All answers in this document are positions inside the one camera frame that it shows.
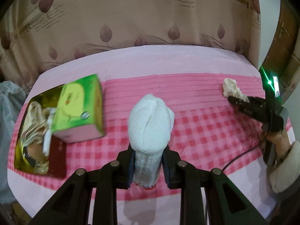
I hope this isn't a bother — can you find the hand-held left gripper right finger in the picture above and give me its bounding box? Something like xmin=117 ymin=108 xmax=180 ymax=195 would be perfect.
xmin=162 ymin=144 xmax=269 ymax=225

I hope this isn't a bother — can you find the green tissue box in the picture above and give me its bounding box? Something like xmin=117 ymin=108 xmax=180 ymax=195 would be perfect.
xmin=52 ymin=74 xmax=105 ymax=143

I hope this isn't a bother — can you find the gold tin box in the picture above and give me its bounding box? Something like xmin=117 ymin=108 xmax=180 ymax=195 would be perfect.
xmin=13 ymin=84 xmax=67 ymax=178

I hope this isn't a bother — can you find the clear plastic packet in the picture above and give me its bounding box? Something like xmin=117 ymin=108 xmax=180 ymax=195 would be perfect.
xmin=43 ymin=108 xmax=57 ymax=156
xmin=23 ymin=152 xmax=51 ymax=175

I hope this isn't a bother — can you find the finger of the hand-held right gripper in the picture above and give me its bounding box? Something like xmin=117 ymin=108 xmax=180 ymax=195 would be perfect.
xmin=228 ymin=96 xmax=270 ymax=122
xmin=244 ymin=96 xmax=268 ymax=108

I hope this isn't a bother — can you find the white knitted sock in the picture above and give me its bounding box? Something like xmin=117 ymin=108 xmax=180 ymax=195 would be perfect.
xmin=128 ymin=93 xmax=175 ymax=190

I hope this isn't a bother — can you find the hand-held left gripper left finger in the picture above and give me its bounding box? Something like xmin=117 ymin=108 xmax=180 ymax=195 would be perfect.
xmin=29 ymin=143 xmax=136 ymax=225

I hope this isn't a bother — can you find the wooden door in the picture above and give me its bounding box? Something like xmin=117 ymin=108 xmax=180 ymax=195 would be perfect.
xmin=260 ymin=3 xmax=300 ymax=106

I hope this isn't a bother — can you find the beige leaf-print curtain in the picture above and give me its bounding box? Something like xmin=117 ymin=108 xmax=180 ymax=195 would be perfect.
xmin=0 ymin=0 xmax=262 ymax=87

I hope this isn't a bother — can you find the cream cloth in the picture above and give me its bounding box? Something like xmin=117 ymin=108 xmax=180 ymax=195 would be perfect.
xmin=222 ymin=78 xmax=250 ymax=102

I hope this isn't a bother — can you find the black cable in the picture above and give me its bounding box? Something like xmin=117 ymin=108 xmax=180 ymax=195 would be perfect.
xmin=221 ymin=143 xmax=266 ymax=171

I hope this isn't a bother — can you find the person's right hand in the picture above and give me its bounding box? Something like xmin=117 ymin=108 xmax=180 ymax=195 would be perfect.
xmin=266 ymin=128 xmax=292 ymax=163

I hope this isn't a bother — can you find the grey plastic cover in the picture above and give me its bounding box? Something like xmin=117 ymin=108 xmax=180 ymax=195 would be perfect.
xmin=0 ymin=81 xmax=26 ymax=204

